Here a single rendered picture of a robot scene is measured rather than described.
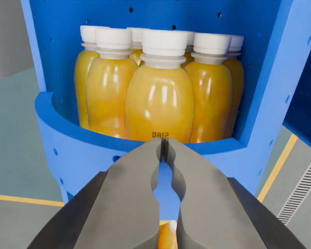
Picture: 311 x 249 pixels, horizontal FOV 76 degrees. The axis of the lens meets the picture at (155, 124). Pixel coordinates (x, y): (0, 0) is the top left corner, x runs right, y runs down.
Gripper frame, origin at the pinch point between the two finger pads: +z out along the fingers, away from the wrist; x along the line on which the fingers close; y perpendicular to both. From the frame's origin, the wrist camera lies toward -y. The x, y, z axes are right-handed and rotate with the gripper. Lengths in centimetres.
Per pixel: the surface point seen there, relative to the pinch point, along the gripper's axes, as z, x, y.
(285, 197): 123, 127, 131
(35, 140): 123, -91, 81
